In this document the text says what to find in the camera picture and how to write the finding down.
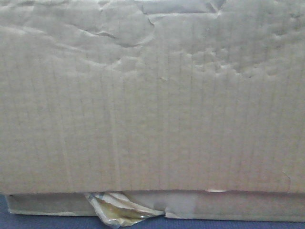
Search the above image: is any brown cardboard box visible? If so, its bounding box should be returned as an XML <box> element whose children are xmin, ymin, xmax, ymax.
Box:
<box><xmin>0</xmin><ymin>0</ymin><xmax>305</xmax><ymax>222</ymax></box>

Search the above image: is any crumpled packing tape piece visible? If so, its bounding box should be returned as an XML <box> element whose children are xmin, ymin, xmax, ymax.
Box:
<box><xmin>84</xmin><ymin>192</ymin><xmax>165</xmax><ymax>229</ymax></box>

